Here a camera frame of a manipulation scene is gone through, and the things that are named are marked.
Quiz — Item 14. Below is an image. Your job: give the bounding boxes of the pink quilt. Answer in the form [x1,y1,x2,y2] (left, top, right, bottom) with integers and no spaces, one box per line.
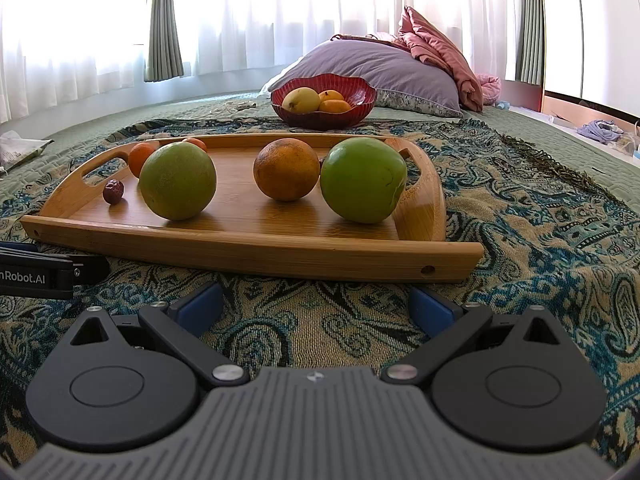
[330,6,502,111]

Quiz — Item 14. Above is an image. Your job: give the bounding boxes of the brownish orange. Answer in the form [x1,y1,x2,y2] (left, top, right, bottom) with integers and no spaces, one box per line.
[253,138,321,203]

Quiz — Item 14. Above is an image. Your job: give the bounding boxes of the white pillow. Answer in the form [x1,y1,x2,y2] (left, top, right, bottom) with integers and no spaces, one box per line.
[259,72,287,95]

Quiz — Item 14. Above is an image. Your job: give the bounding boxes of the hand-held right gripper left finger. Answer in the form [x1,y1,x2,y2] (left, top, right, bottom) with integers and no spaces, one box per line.
[62,282,251,388]

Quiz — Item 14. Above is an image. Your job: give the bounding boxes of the blue paisley blanket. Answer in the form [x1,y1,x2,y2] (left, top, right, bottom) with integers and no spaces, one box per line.
[0,117,640,463]

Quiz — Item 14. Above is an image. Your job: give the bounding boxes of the yellow mango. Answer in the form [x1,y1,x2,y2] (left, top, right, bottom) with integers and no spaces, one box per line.
[281,87,321,114]

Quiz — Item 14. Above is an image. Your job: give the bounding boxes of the purple cloth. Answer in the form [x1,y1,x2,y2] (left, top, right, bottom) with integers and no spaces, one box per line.
[577,119,625,145]

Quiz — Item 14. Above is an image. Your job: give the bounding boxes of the wooden serving tray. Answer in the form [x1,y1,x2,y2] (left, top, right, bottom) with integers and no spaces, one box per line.
[20,132,485,284]

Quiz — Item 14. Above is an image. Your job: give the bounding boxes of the white sheer curtain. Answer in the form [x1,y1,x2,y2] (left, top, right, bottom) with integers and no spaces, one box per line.
[0,0,523,123]

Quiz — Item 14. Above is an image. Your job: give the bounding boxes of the wooden bedside ledge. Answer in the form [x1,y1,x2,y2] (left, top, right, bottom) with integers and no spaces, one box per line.
[500,80,640,136]

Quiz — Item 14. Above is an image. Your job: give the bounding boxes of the green quilted bedspread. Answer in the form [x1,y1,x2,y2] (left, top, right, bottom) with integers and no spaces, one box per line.
[0,89,640,221]

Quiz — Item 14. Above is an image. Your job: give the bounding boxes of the yellowish green citrus fruit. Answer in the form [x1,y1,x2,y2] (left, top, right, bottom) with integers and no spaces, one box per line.
[138,142,219,222]

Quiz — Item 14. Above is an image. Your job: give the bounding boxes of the bright green round fruit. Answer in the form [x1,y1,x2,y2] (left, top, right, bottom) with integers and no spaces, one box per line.
[319,137,409,225]

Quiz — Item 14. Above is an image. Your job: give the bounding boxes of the dark red jujube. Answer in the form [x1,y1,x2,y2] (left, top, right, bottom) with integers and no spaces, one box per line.
[102,179,125,206]

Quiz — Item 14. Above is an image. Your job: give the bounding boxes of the purple pillow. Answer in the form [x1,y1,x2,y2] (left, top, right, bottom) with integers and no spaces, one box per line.
[264,40,465,120]

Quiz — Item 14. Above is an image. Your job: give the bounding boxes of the green curtain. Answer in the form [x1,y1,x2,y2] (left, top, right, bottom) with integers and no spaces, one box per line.
[514,0,546,86]
[143,0,185,84]

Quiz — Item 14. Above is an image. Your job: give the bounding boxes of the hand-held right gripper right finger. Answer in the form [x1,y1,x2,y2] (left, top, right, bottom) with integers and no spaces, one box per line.
[380,287,563,387]

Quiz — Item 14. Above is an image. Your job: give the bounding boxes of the red scalloped bowl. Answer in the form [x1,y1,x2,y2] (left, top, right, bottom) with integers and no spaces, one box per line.
[270,73,378,130]

